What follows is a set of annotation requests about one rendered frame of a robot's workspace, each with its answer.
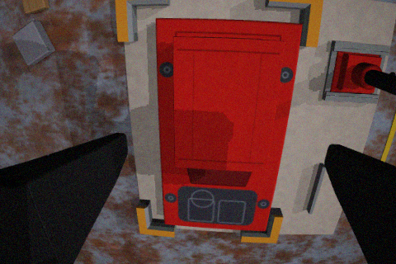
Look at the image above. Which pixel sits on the yellow rectangular frame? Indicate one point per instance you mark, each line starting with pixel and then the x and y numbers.
pixel 389 140

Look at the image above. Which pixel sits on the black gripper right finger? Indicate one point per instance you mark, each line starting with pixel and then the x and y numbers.
pixel 366 189

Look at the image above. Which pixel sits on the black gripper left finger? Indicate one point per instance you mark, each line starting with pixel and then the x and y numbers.
pixel 49 205

